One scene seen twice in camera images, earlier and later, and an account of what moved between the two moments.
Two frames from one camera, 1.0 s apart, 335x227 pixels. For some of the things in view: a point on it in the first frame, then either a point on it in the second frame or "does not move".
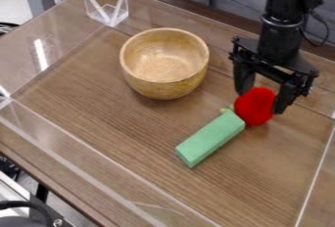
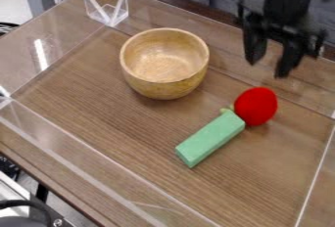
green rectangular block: [210, 138] does not move
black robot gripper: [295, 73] → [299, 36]
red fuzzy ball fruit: [254, 105] does not move
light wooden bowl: [164, 62] does not move
